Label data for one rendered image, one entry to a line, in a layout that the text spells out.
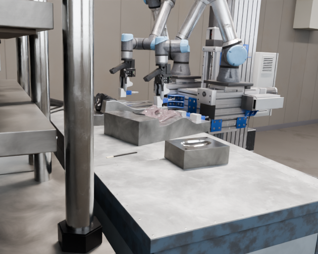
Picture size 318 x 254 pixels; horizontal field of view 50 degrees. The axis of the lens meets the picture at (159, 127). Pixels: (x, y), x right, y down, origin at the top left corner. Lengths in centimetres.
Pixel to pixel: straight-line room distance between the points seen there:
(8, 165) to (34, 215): 33
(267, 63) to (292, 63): 354
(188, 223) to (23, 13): 59
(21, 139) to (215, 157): 76
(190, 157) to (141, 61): 293
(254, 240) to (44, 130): 63
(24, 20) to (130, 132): 90
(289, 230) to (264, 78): 165
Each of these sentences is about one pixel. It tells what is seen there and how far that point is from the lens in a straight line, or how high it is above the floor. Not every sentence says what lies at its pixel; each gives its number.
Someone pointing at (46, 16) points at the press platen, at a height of 126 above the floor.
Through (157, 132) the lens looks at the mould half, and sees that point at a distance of 153.
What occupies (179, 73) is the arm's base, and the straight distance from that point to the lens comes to 250.
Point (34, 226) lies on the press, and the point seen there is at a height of 79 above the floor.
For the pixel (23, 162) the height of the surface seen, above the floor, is 82.
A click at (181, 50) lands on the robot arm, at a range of 200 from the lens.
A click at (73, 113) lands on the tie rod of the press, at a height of 108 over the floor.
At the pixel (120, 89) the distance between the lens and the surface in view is 221.
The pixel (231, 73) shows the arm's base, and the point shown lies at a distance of 214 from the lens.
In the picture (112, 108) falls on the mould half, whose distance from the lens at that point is 185.
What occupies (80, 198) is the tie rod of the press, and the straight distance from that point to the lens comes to 73.
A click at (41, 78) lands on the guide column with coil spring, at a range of 107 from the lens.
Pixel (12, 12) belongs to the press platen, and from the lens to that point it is 71.
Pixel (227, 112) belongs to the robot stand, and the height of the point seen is 85.
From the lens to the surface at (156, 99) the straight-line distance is 200.
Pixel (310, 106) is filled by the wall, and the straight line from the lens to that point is 678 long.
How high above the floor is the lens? 121
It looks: 13 degrees down
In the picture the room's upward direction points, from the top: 3 degrees clockwise
